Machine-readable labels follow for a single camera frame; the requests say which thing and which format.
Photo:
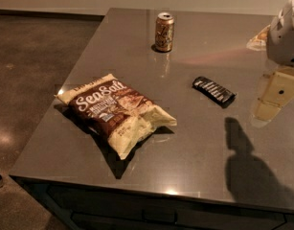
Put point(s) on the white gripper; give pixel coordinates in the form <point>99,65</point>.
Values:
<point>284,37</point>

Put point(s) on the black rxbar chocolate bar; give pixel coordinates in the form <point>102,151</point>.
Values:
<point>216,92</point>

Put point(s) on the brown sea salt chip bag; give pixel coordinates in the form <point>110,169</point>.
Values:
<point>117,112</point>

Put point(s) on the yellow snack packet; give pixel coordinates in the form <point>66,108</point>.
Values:
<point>258,42</point>

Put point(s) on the gold drink can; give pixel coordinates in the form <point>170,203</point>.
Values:
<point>164,29</point>

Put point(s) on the dark cabinet drawer front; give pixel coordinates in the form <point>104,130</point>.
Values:
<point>93,208</point>

